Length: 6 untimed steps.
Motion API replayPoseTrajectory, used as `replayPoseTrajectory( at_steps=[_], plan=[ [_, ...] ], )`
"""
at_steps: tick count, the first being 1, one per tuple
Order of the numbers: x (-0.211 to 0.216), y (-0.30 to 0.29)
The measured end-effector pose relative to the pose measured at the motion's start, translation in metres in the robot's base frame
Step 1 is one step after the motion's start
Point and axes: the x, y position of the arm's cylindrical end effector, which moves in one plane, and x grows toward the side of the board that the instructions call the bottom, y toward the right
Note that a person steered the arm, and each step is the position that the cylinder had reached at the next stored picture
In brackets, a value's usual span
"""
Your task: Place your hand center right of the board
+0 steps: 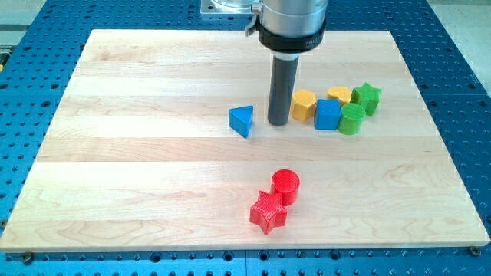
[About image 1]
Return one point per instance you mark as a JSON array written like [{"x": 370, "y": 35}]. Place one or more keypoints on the black tool clamp ring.
[{"x": 283, "y": 44}]

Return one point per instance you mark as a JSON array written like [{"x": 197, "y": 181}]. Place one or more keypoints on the green cylinder block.
[{"x": 352, "y": 116}]

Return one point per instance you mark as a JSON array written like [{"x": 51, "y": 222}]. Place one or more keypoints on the yellow hexagon block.
[{"x": 303, "y": 105}]

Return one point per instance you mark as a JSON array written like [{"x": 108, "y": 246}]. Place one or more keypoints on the green star block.
[{"x": 368, "y": 97}]

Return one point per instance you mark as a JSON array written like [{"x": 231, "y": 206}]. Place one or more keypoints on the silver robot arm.
[{"x": 288, "y": 28}]

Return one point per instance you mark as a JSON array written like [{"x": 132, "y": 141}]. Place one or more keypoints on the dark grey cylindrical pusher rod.
[{"x": 284, "y": 67}]

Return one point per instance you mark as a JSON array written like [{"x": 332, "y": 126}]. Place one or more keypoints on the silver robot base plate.
[{"x": 226, "y": 8}]

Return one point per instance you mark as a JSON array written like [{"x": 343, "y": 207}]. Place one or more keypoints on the yellow heart block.
[{"x": 340, "y": 93}]

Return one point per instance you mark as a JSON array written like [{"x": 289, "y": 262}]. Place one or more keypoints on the red cylinder block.
[{"x": 286, "y": 183}]

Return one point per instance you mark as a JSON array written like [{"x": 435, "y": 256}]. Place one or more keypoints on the blue triangle block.
[{"x": 240, "y": 120}]

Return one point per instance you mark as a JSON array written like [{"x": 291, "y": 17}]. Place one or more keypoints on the red star block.
[{"x": 268, "y": 212}]

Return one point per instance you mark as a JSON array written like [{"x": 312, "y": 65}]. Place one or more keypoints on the light wooden board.
[{"x": 140, "y": 157}]

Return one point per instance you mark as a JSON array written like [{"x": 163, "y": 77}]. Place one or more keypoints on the blue cube block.
[{"x": 327, "y": 114}]

